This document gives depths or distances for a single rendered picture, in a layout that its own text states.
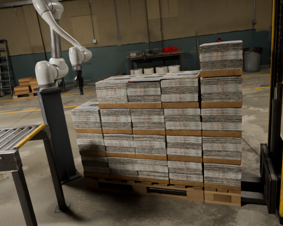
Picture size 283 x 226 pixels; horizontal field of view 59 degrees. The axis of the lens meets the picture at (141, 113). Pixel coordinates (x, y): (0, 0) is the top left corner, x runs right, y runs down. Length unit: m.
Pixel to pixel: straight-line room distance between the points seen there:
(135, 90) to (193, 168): 0.79
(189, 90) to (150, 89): 0.31
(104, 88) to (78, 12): 7.02
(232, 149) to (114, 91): 1.05
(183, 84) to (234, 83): 0.35
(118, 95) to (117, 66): 6.72
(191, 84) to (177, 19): 6.98
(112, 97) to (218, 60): 0.90
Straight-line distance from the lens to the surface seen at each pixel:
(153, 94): 1.97
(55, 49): 2.72
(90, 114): 2.26
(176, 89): 1.92
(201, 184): 2.20
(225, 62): 1.85
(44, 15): 2.55
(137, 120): 2.08
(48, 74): 2.59
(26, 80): 9.01
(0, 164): 1.78
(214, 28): 9.00
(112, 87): 2.10
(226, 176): 2.14
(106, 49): 8.81
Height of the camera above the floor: 1.37
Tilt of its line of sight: 16 degrees down
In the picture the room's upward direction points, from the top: 6 degrees counter-clockwise
